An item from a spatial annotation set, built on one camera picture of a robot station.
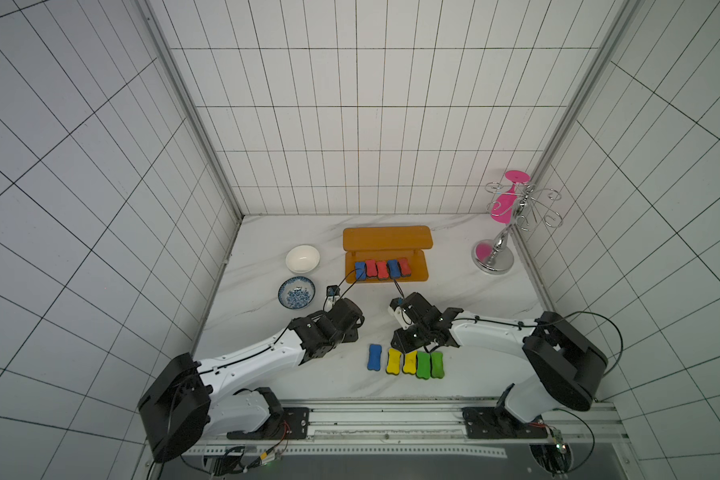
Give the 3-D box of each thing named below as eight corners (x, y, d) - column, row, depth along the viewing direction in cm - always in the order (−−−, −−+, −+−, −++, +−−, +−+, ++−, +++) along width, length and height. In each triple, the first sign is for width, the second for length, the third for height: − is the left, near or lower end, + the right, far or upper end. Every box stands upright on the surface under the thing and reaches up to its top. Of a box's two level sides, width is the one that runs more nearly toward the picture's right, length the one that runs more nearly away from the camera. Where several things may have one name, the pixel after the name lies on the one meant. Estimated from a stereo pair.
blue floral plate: (278, 309, 94) (275, 304, 91) (283, 282, 100) (281, 276, 98) (314, 309, 94) (312, 304, 91) (317, 282, 100) (316, 276, 98)
